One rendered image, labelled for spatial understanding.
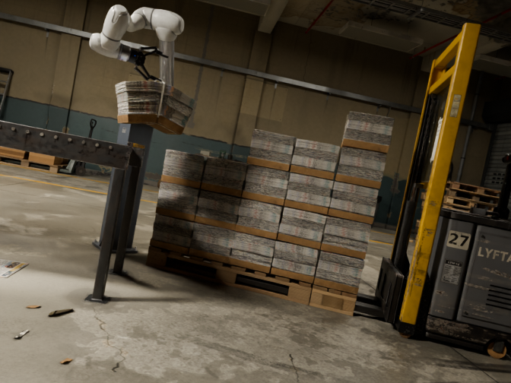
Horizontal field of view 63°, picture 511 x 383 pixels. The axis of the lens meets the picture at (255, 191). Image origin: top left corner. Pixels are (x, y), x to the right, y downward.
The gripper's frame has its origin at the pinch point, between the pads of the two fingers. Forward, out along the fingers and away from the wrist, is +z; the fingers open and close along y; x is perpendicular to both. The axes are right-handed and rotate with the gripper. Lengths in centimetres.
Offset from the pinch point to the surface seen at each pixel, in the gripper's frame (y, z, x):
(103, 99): -20, 63, -719
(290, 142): 19, 88, 21
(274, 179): 46, 85, 18
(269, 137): 20, 76, 12
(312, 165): 30, 102, 32
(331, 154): 20, 109, 38
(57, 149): 60, -45, 28
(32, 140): 59, -56, 23
